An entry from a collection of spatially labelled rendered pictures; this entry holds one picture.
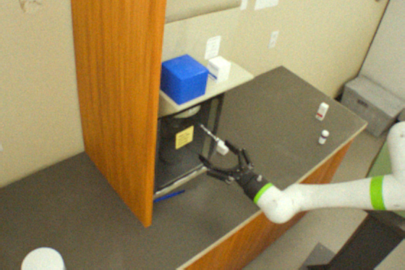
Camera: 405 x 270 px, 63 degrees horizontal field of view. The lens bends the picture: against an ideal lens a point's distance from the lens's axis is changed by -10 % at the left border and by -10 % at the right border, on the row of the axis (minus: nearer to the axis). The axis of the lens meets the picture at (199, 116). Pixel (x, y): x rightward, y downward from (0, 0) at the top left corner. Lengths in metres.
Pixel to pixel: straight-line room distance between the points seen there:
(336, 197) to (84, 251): 0.92
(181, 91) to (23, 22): 0.60
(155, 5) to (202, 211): 0.91
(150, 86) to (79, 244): 0.71
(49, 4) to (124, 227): 0.85
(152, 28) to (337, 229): 2.33
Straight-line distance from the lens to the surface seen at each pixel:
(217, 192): 1.54
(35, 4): 1.26
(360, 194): 1.25
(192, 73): 0.98
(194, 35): 1.07
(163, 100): 1.05
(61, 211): 1.48
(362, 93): 3.82
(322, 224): 2.84
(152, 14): 0.83
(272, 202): 1.26
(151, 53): 0.87
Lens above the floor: 2.14
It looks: 40 degrees down
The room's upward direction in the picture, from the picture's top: 9 degrees clockwise
